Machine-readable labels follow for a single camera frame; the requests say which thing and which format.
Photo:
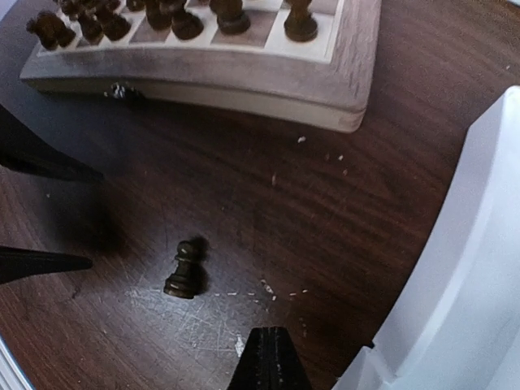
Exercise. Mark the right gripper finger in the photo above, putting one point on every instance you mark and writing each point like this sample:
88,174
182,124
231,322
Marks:
269,361

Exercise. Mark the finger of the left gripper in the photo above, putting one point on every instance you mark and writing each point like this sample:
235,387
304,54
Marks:
25,152
20,263

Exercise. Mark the dark chess pawn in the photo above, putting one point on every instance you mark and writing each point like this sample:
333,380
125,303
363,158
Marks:
184,281
90,27

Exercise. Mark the dark chess piece corner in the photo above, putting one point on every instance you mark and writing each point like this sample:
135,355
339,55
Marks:
50,30

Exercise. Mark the dark chess piece front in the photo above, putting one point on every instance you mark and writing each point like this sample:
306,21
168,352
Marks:
72,9

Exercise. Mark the dark chess piece small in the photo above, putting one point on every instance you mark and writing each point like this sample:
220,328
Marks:
135,5

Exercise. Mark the white foam tray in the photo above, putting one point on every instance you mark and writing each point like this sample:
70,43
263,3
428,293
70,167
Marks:
455,324

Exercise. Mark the dark chess piece new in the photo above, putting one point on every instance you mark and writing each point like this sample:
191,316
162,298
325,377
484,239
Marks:
155,18

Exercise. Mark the dark chess rook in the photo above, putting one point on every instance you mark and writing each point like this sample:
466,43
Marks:
231,17

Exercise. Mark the wooden chess board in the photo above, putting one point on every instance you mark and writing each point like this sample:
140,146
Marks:
325,82

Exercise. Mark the dark chess piece end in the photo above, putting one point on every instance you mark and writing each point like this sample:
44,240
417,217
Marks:
300,25

